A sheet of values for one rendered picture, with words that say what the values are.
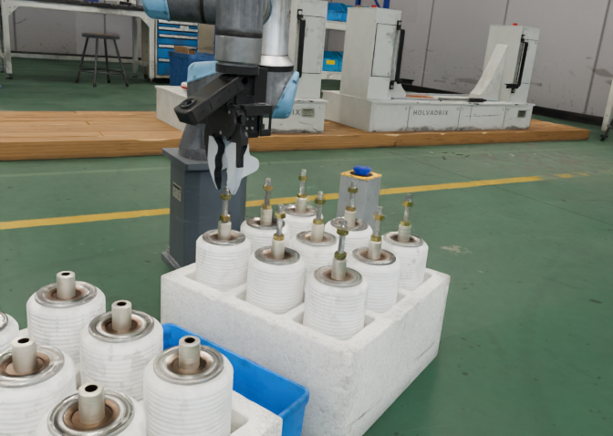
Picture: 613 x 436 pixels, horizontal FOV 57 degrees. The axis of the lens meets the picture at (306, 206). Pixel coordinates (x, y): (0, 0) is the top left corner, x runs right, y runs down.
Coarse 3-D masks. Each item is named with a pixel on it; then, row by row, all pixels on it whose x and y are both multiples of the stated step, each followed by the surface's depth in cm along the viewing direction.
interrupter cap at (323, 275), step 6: (318, 270) 88; (324, 270) 88; (330, 270) 89; (348, 270) 89; (354, 270) 89; (318, 276) 86; (324, 276) 86; (330, 276) 87; (348, 276) 88; (354, 276) 87; (360, 276) 87; (324, 282) 84; (330, 282) 84; (336, 282) 84; (342, 282) 85; (348, 282) 85; (354, 282) 85; (360, 282) 86
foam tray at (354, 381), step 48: (192, 288) 95; (240, 288) 97; (432, 288) 103; (240, 336) 91; (288, 336) 85; (384, 336) 88; (432, 336) 110; (336, 384) 82; (384, 384) 93; (336, 432) 83
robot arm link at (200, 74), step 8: (192, 64) 132; (200, 64) 131; (208, 64) 130; (192, 72) 132; (200, 72) 131; (208, 72) 130; (216, 72) 130; (192, 80) 132; (200, 80) 131; (208, 80) 131; (192, 88) 133; (200, 88) 132
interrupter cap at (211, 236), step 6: (204, 234) 99; (210, 234) 100; (216, 234) 100; (234, 234) 101; (240, 234) 101; (204, 240) 97; (210, 240) 97; (216, 240) 97; (222, 240) 98; (228, 240) 99; (234, 240) 98; (240, 240) 98
